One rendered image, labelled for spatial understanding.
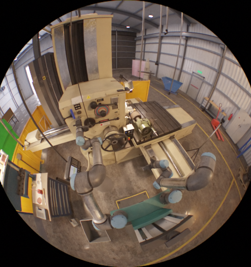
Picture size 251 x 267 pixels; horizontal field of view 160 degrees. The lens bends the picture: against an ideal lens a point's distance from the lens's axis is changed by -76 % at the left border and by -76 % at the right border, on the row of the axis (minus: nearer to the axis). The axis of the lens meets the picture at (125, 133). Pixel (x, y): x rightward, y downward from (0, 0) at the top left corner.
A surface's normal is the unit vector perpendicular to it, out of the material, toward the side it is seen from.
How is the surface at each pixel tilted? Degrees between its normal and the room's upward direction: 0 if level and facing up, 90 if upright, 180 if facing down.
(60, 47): 90
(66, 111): 90
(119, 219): 7
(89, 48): 90
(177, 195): 7
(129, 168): 0
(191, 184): 66
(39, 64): 90
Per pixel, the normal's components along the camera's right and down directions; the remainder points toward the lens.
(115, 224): 0.15, -0.67
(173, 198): -0.07, -0.58
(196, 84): -0.94, 0.25
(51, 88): 0.36, 0.72
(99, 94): 0.26, 0.04
